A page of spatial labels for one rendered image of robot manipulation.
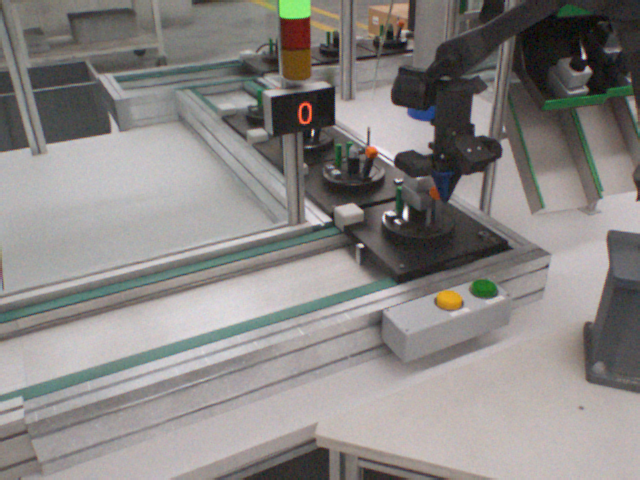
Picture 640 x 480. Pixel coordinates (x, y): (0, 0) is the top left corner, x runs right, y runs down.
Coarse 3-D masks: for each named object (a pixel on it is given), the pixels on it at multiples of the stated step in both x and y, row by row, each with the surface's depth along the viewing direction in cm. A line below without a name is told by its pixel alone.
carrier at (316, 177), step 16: (368, 128) 137; (336, 144) 138; (352, 144) 139; (368, 144) 139; (336, 160) 139; (352, 160) 134; (384, 160) 147; (304, 176) 140; (320, 176) 140; (336, 176) 133; (352, 176) 135; (368, 176) 132; (384, 176) 136; (400, 176) 139; (304, 192) 134; (320, 192) 133; (336, 192) 133; (352, 192) 132; (368, 192) 132; (384, 192) 132; (320, 208) 128
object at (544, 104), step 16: (496, 0) 118; (480, 16) 124; (496, 16) 118; (576, 16) 115; (528, 32) 123; (544, 32) 123; (560, 32) 120; (576, 32) 116; (528, 48) 120; (544, 48) 120; (560, 48) 121; (576, 48) 117; (512, 64) 116; (528, 64) 117; (544, 64) 117; (528, 80) 112; (544, 80) 115; (592, 80) 114; (544, 96) 112; (592, 96) 110; (608, 96) 111
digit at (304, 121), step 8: (304, 96) 105; (312, 96) 106; (296, 104) 105; (304, 104) 106; (312, 104) 107; (296, 112) 106; (304, 112) 107; (312, 112) 107; (296, 120) 107; (304, 120) 107; (312, 120) 108; (296, 128) 107
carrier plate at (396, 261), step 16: (368, 208) 126; (384, 208) 126; (448, 208) 125; (352, 224) 120; (368, 224) 120; (464, 224) 119; (480, 224) 119; (352, 240) 118; (368, 240) 115; (384, 240) 115; (464, 240) 114; (480, 240) 114; (496, 240) 114; (368, 256) 113; (384, 256) 110; (400, 256) 110; (416, 256) 110; (432, 256) 109; (448, 256) 109; (464, 256) 110; (480, 256) 112; (400, 272) 105; (416, 272) 106; (432, 272) 108
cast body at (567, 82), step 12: (564, 60) 109; (576, 60) 107; (552, 72) 111; (564, 72) 108; (576, 72) 107; (588, 72) 107; (552, 84) 112; (564, 84) 109; (576, 84) 109; (564, 96) 110; (576, 96) 110
